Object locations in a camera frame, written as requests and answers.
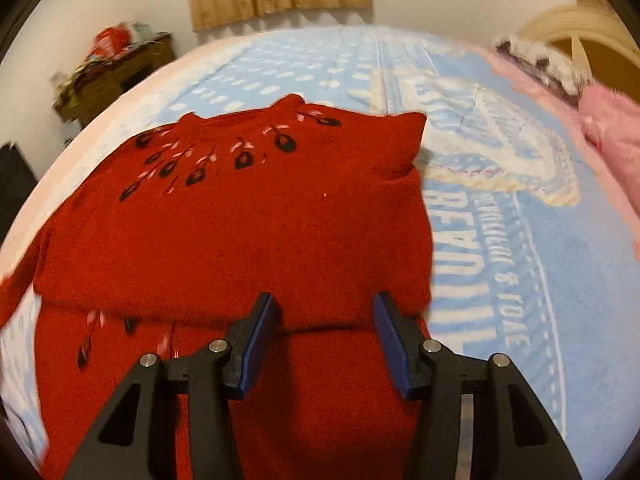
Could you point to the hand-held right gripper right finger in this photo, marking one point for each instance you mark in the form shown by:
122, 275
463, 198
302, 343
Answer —
392, 347

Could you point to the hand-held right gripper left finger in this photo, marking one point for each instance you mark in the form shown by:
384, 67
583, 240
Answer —
257, 347

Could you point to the red embroidered sweater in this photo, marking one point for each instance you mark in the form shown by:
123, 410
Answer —
225, 220

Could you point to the blue polka dot blanket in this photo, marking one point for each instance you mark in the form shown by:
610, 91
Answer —
500, 270

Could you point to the black cabinet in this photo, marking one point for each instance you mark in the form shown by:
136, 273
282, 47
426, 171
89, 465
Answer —
15, 185

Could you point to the wooden desk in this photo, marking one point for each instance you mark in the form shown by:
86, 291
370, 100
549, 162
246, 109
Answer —
117, 82

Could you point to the pink bed sheet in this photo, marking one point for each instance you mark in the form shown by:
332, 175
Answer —
505, 67

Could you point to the pink pillow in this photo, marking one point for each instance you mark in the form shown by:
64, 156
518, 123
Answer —
615, 120

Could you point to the patterned white purple pillow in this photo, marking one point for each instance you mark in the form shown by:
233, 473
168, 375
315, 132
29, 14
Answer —
545, 67

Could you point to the colourful cloth pile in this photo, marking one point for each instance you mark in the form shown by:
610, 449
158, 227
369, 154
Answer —
75, 80

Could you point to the red plastic bag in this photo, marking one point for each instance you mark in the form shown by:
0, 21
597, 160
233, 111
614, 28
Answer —
111, 41

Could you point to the cream round headboard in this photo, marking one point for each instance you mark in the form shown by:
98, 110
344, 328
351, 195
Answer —
590, 20

